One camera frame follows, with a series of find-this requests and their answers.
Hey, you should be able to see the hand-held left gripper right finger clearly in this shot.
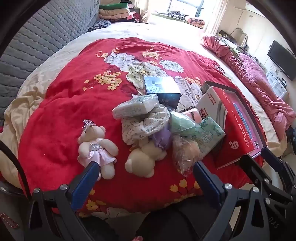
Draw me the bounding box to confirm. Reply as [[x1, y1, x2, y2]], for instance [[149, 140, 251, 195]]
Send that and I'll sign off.
[[193, 161, 292, 241]]

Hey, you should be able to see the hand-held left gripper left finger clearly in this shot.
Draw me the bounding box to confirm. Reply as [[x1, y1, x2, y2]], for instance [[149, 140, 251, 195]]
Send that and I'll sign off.
[[28, 161, 100, 241]]

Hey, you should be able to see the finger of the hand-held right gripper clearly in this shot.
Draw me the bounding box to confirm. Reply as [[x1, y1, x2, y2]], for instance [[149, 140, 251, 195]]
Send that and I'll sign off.
[[261, 147, 296, 183], [239, 155, 270, 186]]

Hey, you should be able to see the shallow cardboard box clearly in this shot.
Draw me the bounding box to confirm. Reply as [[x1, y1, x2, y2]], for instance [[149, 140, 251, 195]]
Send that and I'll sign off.
[[200, 80, 270, 171]]

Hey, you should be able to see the clear plastic bag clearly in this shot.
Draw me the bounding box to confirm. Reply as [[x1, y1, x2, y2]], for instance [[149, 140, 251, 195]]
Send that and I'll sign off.
[[172, 134, 206, 178]]

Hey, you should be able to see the teddy bear with pink dress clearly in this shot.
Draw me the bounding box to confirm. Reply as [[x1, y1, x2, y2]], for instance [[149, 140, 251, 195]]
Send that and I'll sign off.
[[77, 119, 119, 180]]

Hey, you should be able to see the green tissue pack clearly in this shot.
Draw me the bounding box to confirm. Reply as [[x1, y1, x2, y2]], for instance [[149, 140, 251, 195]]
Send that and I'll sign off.
[[196, 116, 226, 158]]

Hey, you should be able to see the pink towel pack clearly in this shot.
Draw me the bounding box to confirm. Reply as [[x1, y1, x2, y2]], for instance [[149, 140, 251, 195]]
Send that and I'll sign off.
[[183, 109, 203, 123]]

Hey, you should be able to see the dark bag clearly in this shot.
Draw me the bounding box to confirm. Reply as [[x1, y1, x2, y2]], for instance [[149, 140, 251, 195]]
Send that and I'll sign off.
[[285, 127, 296, 153]]

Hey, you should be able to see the pink book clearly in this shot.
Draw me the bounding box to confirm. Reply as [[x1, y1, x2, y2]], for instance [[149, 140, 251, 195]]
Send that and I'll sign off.
[[231, 97, 264, 156]]

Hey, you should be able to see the beige teddy bear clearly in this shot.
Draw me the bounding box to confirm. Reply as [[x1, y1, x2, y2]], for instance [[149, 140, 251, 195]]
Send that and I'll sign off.
[[125, 139, 167, 178]]

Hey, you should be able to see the mint green cloth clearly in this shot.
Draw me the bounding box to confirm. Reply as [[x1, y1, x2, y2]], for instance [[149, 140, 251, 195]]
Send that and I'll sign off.
[[169, 111, 204, 137]]

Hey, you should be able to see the purple cloth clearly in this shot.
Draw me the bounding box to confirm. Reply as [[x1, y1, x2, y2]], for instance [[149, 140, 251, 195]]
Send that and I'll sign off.
[[150, 127, 173, 149]]

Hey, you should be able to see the white drawer cabinet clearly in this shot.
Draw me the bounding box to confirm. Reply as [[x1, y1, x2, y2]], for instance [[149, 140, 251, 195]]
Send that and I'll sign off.
[[266, 70, 287, 98]]

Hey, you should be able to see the large red tissue pack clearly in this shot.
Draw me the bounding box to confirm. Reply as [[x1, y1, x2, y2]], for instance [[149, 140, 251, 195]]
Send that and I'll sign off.
[[195, 86, 241, 169]]

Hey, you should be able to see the floral print cloth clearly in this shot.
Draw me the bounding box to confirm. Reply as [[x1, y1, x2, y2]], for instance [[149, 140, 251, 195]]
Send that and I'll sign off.
[[121, 104, 171, 145]]

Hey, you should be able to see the grey garment with red sequins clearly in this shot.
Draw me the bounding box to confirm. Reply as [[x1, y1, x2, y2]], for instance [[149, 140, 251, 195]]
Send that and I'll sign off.
[[0, 185, 30, 241]]

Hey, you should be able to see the pink quilt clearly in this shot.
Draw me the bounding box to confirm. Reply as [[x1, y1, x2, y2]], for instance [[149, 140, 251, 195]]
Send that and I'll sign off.
[[201, 35, 296, 137]]

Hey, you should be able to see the white tissue pack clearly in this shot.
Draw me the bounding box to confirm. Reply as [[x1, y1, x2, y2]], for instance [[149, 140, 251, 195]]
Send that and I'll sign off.
[[112, 95, 160, 119]]

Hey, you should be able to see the red floral blanket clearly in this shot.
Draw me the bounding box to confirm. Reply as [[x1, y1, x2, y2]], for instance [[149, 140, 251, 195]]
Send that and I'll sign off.
[[17, 37, 266, 218]]

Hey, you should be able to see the black television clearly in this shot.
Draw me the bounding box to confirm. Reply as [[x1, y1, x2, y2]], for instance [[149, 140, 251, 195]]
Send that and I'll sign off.
[[268, 40, 296, 81]]

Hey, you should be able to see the dark glossy box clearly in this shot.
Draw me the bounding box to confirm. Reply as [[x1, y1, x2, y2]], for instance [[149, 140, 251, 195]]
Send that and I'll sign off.
[[143, 76, 182, 110]]

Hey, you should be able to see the cluttered dresser table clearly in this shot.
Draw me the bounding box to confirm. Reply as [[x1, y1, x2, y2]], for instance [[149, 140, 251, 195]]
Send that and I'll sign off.
[[218, 30, 251, 52]]

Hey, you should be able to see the cream curtain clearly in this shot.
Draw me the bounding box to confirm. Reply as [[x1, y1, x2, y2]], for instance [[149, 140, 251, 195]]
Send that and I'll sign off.
[[203, 0, 229, 35], [139, 0, 152, 24]]

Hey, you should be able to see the orange patterned blanket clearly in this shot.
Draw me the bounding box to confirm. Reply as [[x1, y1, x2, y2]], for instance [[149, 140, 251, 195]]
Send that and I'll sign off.
[[185, 16, 206, 28]]

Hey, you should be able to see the grey quilted headboard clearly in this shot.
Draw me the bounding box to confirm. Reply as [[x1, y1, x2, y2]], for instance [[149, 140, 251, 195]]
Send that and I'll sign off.
[[0, 0, 100, 121]]

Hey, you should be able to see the dark patterned pillow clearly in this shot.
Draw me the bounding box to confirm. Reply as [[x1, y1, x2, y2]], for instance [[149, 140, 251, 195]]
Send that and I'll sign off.
[[88, 20, 112, 33]]

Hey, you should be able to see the cream bed sheet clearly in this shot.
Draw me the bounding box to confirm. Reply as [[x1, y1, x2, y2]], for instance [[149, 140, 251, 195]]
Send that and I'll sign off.
[[0, 22, 287, 186]]

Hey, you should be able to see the dark clothes pile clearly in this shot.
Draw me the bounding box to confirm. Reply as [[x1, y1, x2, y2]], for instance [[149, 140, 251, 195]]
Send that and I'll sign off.
[[166, 10, 189, 17]]

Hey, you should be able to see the stack of folded clothes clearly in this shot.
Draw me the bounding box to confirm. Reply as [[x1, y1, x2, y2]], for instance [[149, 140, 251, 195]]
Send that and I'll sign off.
[[98, 2, 141, 23]]

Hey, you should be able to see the window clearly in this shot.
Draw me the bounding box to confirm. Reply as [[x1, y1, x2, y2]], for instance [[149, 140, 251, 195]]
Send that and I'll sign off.
[[166, 0, 219, 19]]

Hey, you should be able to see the black cable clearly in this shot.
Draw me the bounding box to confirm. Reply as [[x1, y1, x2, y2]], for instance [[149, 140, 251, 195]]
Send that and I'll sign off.
[[0, 140, 31, 197]]

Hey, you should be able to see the curved metal frame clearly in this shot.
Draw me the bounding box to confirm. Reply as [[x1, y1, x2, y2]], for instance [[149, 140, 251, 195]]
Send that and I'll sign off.
[[231, 27, 248, 45]]

